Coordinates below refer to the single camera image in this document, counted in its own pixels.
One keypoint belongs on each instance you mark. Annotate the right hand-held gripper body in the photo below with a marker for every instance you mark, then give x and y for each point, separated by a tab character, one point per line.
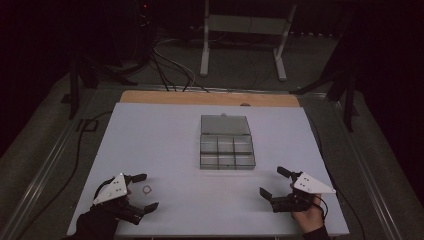
311	185

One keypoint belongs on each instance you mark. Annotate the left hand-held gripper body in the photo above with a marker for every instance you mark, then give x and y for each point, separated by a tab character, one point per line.
115	190

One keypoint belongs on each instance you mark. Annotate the clear plastic compartment box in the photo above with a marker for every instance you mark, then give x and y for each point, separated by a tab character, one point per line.
226	146

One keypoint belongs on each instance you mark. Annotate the person's right hand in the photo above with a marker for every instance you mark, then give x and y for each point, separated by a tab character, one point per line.
310	218

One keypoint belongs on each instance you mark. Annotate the person's left hand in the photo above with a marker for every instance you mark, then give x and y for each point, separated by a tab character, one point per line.
98	221

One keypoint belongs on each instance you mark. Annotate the black stand legs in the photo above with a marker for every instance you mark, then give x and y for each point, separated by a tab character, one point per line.
348	100
75	86

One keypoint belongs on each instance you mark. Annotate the white metal stand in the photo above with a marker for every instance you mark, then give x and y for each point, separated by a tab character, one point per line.
243	25

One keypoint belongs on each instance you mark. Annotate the dark equipment with red light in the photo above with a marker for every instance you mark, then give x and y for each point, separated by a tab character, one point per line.
144	23

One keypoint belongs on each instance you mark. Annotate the metal floor rail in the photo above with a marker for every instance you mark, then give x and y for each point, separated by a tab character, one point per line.
366	173
43	170

